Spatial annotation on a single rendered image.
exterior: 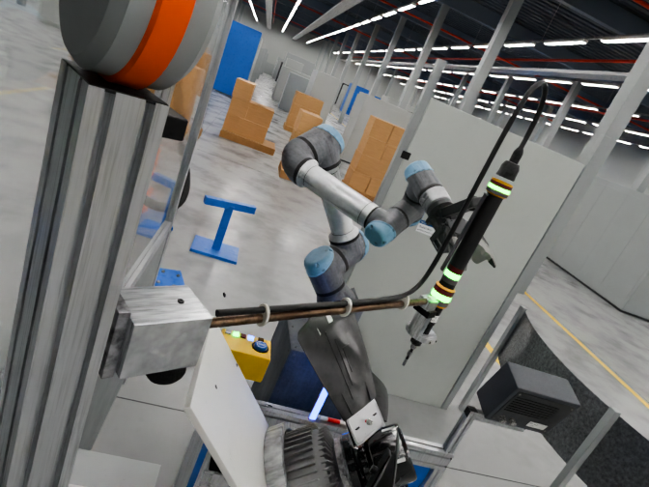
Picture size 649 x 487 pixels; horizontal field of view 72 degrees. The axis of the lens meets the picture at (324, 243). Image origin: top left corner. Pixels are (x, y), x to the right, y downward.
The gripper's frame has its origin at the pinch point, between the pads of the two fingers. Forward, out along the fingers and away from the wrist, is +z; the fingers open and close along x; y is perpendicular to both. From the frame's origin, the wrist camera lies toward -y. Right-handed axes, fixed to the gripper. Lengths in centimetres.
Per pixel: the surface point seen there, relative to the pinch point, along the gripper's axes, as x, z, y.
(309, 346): 43.5, 9.0, 11.0
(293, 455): 47, 25, 28
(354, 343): 30.3, 7.6, 16.4
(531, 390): -43, 21, 46
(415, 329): 21.6, 11.5, 5.5
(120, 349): 78, 20, -21
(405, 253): -92, -95, 129
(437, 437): -118, 2, 214
